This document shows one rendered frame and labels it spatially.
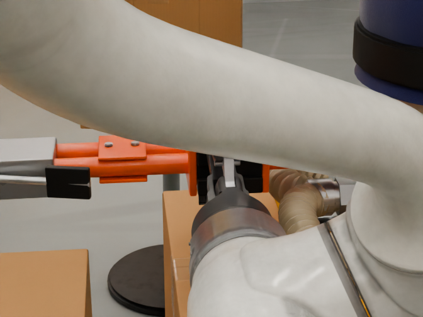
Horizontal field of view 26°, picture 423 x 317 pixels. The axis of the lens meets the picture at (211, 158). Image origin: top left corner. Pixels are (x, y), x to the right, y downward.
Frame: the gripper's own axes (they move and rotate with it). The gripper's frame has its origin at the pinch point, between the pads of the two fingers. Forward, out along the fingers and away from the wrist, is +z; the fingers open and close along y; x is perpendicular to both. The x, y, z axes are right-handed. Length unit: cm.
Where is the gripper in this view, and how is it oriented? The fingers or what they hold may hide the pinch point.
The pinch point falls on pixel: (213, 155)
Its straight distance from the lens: 98.3
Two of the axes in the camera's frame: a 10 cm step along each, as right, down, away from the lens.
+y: 0.0, 9.1, 4.1
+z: -1.0, -4.0, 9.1
